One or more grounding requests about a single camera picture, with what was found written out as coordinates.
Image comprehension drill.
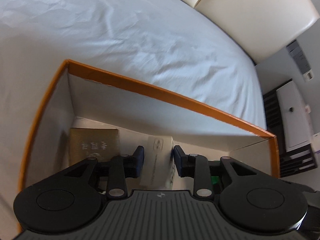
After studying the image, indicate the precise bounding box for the grey wall switch panel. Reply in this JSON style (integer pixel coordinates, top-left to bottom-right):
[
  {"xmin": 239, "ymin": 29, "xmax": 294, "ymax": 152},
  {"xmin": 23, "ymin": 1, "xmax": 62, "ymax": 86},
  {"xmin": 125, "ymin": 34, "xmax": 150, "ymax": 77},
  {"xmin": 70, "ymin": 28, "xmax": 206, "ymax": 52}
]
[{"xmin": 286, "ymin": 40, "xmax": 310, "ymax": 74}]

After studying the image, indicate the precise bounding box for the cream padded headboard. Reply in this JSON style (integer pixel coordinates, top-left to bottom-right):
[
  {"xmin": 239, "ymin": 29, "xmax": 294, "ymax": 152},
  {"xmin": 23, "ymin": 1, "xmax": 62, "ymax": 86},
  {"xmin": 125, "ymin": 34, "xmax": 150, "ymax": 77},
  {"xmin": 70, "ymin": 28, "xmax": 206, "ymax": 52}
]
[{"xmin": 147, "ymin": 0, "xmax": 320, "ymax": 64}]

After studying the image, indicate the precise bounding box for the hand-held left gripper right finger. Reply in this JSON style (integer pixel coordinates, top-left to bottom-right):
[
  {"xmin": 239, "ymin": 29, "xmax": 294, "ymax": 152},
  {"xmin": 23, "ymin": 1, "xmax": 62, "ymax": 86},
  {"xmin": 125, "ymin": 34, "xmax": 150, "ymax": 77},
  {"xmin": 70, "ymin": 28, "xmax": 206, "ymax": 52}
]
[{"xmin": 174, "ymin": 145, "xmax": 273, "ymax": 200}]

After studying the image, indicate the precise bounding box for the orange cardboard box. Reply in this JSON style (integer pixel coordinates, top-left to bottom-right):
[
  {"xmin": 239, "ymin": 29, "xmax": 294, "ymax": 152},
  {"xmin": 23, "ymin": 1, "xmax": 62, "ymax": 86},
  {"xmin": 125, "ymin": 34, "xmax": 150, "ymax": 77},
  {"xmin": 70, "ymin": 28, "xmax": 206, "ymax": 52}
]
[{"xmin": 17, "ymin": 59, "xmax": 278, "ymax": 233}]

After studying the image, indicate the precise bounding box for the white nightstand with dark frame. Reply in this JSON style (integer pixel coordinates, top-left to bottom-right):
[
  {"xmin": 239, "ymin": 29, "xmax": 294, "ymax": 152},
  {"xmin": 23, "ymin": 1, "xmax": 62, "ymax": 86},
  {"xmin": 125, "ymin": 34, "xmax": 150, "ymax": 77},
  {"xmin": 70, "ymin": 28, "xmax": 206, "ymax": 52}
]
[{"xmin": 262, "ymin": 79, "xmax": 320, "ymax": 178}]

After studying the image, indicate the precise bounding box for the gold brown box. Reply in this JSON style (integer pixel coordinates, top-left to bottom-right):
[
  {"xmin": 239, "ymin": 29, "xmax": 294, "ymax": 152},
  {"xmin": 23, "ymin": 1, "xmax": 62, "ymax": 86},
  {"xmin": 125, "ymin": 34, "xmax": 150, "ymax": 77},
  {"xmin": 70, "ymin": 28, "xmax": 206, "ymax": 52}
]
[{"xmin": 69, "ymin": 127, "xmax": 119, "ymax": 164}]

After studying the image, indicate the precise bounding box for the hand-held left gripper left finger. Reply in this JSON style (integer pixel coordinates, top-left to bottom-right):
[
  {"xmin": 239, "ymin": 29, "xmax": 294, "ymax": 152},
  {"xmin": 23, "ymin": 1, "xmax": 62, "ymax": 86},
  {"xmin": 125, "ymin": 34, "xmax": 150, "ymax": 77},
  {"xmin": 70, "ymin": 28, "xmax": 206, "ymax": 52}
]
[{"xmin": 50, "ymin": 145, "xmax": 145, "ymax": 200}]

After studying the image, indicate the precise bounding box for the white printed packet box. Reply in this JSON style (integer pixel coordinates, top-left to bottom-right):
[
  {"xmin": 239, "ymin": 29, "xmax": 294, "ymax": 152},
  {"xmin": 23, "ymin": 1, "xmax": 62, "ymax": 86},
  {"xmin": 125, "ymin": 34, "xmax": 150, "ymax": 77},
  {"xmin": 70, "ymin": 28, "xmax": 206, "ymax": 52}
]
[{"xmin": 140, "ymin": 136, "xmax": 175, "ymax": 190}]

